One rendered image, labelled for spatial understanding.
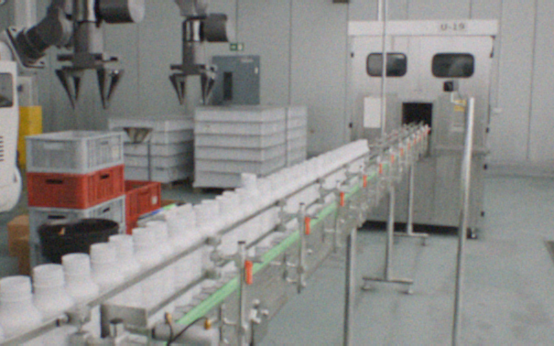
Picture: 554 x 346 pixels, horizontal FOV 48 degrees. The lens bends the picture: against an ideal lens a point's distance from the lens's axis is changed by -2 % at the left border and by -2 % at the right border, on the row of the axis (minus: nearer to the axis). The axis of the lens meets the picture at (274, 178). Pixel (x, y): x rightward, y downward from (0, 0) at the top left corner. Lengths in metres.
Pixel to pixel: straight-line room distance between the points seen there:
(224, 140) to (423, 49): 3.25
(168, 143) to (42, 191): 4.90
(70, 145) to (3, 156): 2.35
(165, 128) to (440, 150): 4.14
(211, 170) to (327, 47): 4.49
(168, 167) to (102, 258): 7.96
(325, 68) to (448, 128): 6.10
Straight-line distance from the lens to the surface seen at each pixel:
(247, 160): 8.31
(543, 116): 11.83
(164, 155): 8.90
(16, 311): 0.82
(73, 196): 4.03
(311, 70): 12.14
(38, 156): 4.10
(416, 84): 6.27
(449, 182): 6.31
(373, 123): 6.31
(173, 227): 1.16
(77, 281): 0.91
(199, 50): 1.56
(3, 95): 1.64
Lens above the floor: 1.40
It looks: 8 degrees down
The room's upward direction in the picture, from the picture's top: 1 degrees clockwise
